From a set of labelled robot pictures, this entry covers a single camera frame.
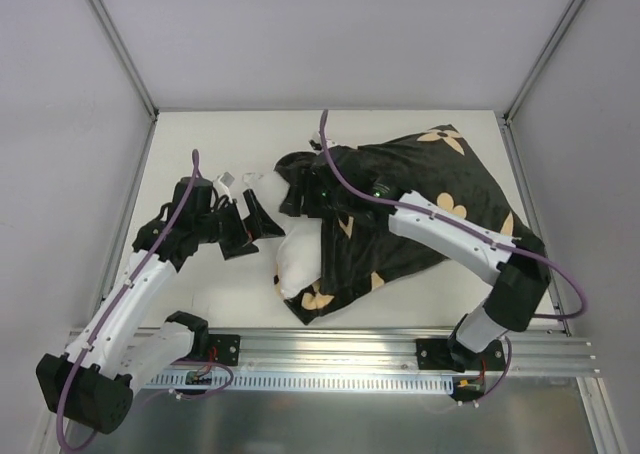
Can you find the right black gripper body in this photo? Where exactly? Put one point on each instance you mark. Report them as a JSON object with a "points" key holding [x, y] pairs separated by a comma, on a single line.
{"points": [[295, 194]]}

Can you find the aluminium mounting rail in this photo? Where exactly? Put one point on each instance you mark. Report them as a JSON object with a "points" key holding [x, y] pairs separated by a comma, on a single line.
{"points": [[536, 353]]}

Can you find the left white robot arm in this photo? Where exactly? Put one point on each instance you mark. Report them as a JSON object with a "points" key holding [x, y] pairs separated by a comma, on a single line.
{"points": [[94, 381]]}

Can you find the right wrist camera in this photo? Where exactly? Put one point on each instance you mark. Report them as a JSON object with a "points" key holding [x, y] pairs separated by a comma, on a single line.
{"points": [[315, 142]]}

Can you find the black pillowcase with beige flowers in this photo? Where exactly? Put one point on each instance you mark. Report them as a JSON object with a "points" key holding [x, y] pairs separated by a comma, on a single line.
{"points": [[436, 160]]}

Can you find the white pillow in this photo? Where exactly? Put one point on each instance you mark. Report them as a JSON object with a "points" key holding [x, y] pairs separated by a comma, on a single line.
{"points": [[298, 258]]}

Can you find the aluminium frame post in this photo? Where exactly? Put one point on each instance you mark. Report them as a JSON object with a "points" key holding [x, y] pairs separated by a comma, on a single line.
{"points": [[122, 54], [550, 47]]}

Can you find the slotted cable duct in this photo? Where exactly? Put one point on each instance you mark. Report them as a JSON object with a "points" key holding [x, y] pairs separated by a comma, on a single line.
{"points": [[304, 382]]}

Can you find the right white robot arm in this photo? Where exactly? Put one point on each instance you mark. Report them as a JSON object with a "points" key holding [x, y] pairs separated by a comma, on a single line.
{"points": [[352, 235]]}

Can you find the left aluminium frame post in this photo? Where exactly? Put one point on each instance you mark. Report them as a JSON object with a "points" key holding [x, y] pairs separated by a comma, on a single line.
{"points": [[122, 54]]}

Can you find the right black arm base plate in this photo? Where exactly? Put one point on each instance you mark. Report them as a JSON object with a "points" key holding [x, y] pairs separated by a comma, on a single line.
{"points": [[438, 354]]}

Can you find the right aluminium frame post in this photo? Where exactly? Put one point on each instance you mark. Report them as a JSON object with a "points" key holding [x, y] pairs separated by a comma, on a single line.
{"points": [[550, 47]]}

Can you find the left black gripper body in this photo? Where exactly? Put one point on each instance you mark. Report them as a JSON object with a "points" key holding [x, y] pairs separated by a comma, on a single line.
{"points": [[233, 231]]}

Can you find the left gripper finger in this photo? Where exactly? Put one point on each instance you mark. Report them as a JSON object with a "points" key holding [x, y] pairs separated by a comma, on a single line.
{"points": [[258, 224], [232, 250]]}

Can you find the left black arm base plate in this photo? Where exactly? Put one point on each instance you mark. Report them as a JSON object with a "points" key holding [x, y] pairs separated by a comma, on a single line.
{"points": [[222, 349]]}

